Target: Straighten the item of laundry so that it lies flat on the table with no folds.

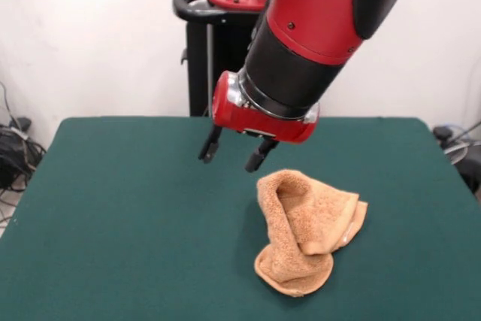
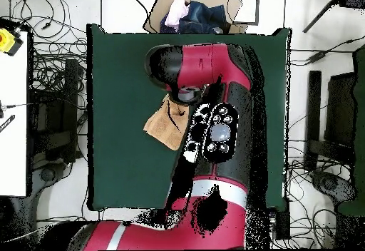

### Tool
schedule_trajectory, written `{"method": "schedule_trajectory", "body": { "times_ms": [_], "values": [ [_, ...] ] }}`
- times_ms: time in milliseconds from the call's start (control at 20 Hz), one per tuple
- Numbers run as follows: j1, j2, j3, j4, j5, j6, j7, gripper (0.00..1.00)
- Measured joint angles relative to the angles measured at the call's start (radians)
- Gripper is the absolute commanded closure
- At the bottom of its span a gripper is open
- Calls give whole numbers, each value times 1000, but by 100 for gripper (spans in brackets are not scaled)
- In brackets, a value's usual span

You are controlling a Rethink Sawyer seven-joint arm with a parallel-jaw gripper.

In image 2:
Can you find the tan terry towel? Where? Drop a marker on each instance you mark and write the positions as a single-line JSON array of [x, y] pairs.
[[165, 128]]

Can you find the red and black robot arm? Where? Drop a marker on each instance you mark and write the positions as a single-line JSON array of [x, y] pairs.
[[199, 62]]

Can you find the dark green table cloth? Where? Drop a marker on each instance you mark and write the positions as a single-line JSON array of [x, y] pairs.
[[128, 162]]

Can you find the purple dotted garment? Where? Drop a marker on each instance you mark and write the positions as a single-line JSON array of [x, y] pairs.
[[166, 28]]

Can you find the blue jeans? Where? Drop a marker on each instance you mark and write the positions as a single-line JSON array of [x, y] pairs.
[[205, 17]]

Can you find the black metal stand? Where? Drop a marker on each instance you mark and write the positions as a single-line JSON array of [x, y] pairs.
[[313, 105], [70, 105]]

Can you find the pale pink garment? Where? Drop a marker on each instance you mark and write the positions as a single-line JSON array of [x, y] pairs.
[[176, 11]]

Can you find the cardboard box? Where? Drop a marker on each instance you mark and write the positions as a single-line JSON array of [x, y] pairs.
[[158, 11]]

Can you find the black rectangular box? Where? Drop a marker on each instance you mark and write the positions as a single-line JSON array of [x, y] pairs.
[[282, 222]]

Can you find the round black base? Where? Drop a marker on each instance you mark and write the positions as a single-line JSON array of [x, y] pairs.
[[330, 184], [48, 174]]

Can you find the white side table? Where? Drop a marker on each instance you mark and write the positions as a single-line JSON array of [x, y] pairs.
[[12, 119]]

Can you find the black striped tool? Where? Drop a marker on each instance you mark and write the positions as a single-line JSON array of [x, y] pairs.
[[7, 123]]

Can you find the green cloth-covered table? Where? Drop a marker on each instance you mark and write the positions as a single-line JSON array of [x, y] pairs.
[[360, 119]]

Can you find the yellow emergency stop button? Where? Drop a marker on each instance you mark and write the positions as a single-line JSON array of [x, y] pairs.
[[6, 41]]

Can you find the black tripod stand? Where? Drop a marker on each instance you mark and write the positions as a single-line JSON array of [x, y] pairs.
[[355, 0]]

